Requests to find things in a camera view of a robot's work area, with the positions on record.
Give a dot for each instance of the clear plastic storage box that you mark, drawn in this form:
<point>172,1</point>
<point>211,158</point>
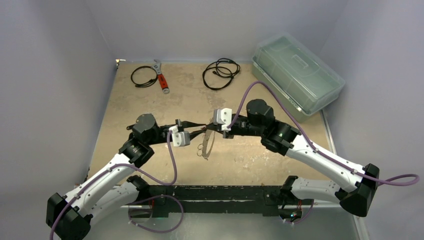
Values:
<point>299,78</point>

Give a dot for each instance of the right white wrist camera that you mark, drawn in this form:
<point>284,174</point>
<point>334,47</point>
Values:
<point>223,117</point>

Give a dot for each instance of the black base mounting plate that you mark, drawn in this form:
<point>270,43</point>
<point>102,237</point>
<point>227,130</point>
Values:
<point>266,200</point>

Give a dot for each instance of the aluminium frame rail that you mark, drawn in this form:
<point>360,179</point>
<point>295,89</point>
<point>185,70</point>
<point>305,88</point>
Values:
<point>322,221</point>

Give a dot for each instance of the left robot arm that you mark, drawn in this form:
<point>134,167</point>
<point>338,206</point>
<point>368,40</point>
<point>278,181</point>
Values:
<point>72,215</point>

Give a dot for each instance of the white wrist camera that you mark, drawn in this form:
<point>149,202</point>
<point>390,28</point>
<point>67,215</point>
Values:
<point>223,117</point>
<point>179,138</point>

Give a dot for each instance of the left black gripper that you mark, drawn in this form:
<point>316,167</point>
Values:
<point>183,125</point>

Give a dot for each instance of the red handled adjustable wrench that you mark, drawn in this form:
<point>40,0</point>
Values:
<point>162,81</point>

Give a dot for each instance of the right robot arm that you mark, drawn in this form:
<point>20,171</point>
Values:
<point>348,183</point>

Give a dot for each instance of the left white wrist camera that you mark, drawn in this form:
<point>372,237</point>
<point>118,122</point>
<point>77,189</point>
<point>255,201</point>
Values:
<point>179,138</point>

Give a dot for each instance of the large metal keyring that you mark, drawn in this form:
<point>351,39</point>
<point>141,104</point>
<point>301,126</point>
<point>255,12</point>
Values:
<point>204,149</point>

